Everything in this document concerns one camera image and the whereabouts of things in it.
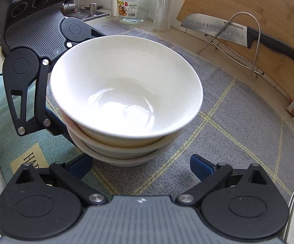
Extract white pink flower bowl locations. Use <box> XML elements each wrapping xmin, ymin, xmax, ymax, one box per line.
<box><xmin>59</xmin><ymin>107</ymin><xmax>184</xmax><ymax>153</ymax></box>
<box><xmin>67</xmin><ymin>127</ymin><xmax>174</xmax><ymax>168</ymax></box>
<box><xmin>50</xmin><ymin>36</ymin><xmax>204</xmax><ymax>143</ymax></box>

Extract teal mat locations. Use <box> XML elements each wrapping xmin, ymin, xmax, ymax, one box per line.
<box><xmin>0</xmin><ymin>76</ymin><xmax>94</xmax><ymax>181</ymax></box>

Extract steel sink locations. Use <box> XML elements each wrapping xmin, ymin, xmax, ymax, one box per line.
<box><xmin>79</xmin><ymin>8</ymin><xmax>110</xmax><ymax>22</ymax></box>

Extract wooden cutting board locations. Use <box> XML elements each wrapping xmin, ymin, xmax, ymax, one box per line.
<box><xmin>176</xmin><ymin>0</ymin><xmax>294</xmax><ymax>105</ymax></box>

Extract clear plastic cup stack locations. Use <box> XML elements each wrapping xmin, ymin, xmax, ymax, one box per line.
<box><xmin>154</xmin><ymin>0</ymin><xmax>178</xmax><ymax>32</ymax></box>

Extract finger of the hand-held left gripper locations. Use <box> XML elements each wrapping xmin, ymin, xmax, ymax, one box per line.
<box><xmin>6</xmin><ymin>58</ymin><xmax>70</xmax><ymax>137</ymax></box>
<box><xmin>66</xmin><ymin>28</ymin><xmax>110</xmax><ymax>49</ymax></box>

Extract glass jar with label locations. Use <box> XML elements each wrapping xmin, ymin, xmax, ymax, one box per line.
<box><xmin>116</xmin><ymin>0</ymin><xmax>152</xmax><ymax>24</ymax></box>

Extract steel faucet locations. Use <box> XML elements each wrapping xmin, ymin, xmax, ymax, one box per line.
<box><xmin>62</xmin><ymin>0</ymin><xmax>81</xmax><ymax>14</ymax></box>

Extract steel wire rack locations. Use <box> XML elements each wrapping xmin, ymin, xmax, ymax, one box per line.
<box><xmin>197</xmin><ymin>12</ymin><xmax>264</xmax><ymax>85</ymax></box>

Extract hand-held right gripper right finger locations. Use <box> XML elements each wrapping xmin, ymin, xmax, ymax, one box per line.
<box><xmin>175</xmin><ymin>154</ymin><xmax>274</xmax><ymax>206</ymax></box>

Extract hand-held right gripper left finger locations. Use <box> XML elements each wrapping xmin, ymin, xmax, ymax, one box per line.
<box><xmin>15</xmin><ymin>154</ymin><xmax>109</xmax><ymax>206</ymax></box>

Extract grey checked table mat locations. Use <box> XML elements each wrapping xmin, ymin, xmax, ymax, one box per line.
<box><xmin>43</xmin><ymin>22</ymin><xmax>294</xmax><ymax>201</ymax></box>

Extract steel kitchen knife black handle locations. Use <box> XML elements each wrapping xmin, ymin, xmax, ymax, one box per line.
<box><xmin>180</xmin><ymin>13</ymin><xmax>294</xmax><ymax>62</ymax></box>

